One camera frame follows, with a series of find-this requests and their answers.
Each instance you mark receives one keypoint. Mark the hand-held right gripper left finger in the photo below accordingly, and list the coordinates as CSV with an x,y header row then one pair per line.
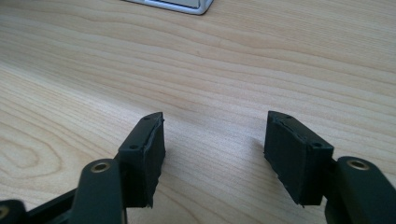
x,y
141,161

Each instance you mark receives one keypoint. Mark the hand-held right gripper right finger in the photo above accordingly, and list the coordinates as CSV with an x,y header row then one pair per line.
x,y
294,158

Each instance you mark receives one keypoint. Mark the grey flat device edge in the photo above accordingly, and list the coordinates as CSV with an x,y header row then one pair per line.
x,y
183,5

